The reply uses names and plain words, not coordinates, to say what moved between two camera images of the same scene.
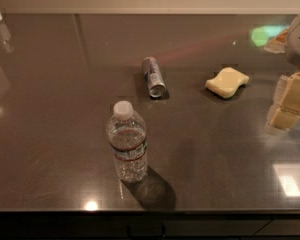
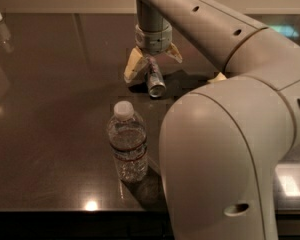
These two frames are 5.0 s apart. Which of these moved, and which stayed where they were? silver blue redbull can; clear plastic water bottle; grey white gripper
Moved: grey white gripper
Stayed: clear plastic water bottle; silver blue redbull can
